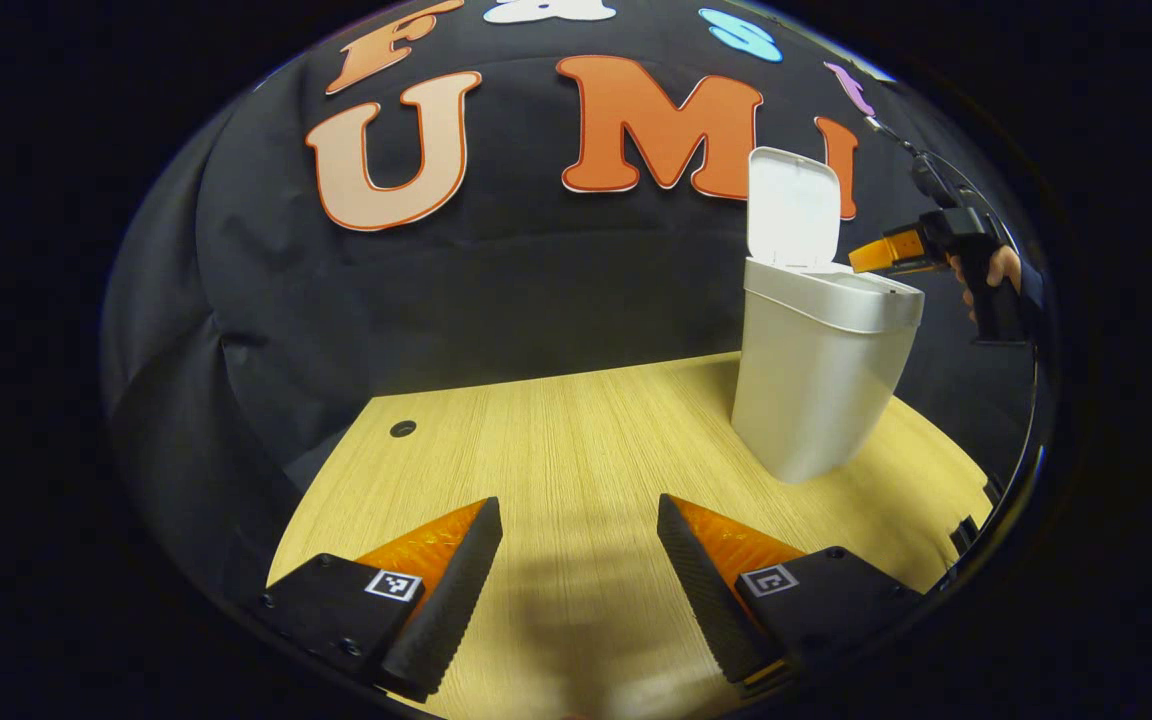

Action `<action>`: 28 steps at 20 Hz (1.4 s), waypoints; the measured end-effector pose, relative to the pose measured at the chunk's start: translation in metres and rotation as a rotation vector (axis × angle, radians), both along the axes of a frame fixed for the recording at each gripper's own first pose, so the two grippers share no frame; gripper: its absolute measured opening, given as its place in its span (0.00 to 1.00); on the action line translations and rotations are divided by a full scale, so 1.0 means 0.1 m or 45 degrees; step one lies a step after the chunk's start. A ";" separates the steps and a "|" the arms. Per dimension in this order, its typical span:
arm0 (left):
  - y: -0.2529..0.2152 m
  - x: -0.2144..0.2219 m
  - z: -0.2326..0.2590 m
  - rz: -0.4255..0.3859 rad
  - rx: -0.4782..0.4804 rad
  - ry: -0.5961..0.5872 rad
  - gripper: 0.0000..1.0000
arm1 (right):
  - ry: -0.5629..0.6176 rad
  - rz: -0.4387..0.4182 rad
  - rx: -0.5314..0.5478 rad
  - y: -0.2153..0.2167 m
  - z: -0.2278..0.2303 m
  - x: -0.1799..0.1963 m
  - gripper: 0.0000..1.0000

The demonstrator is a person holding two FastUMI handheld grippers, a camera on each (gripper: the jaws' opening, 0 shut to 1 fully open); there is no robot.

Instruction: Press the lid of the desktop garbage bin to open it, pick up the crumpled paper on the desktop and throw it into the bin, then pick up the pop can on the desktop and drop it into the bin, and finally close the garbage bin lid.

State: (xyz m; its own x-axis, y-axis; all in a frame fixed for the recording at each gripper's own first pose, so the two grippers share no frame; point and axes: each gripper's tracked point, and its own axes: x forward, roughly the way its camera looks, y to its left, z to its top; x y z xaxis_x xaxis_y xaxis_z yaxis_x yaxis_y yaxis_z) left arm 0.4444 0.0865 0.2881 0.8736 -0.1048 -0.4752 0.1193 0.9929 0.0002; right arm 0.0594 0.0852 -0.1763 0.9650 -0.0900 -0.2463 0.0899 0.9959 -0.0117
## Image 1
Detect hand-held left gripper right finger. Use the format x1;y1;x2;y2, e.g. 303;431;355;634
656;493;927;701

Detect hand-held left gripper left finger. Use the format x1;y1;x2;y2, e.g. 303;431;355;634
261;496;504;703

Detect white desktop garbage bin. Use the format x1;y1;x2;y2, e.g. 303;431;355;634
731;146;927;486

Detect wooden desktop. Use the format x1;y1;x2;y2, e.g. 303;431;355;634
266;350;997;720

